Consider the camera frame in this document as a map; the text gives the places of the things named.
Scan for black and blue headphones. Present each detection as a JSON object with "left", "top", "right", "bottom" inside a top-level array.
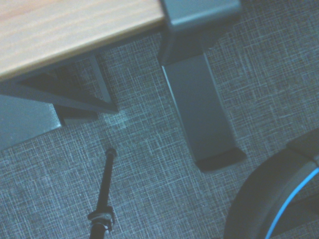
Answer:
[{"left": 222, "top": 128, "right": 319, "bottom": 239}]

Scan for grey metal table leg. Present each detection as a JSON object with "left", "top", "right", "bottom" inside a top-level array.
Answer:
[{"left": 158, "top": 0, "right": 248, "bottom": 173}]

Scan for black rod with nut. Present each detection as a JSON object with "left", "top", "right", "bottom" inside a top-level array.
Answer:
[{"left": 87, "top": 148, "right": 118, "bottom": 239}]

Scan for dark side table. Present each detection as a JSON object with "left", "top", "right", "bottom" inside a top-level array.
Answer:
[{"left": 0, "top": 95, "right": 62, "bottom": 152}]

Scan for wooden desk with black frame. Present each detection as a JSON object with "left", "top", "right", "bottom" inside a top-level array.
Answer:
[{"left": 0, "top": 0, "right": 167, "bottom": 126}]

